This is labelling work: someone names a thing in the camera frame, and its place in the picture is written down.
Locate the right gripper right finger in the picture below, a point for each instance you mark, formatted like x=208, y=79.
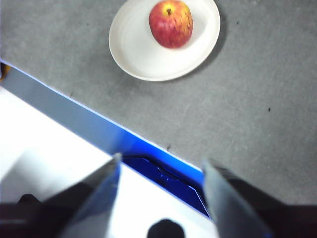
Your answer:
x=235, y=210

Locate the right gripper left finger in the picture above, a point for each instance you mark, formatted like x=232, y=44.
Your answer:
x=91, y=210

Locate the cream yellow plate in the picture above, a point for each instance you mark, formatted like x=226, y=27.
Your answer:
x=138, y=49

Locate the red apple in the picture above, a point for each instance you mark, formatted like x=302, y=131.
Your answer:
x=171, y=24

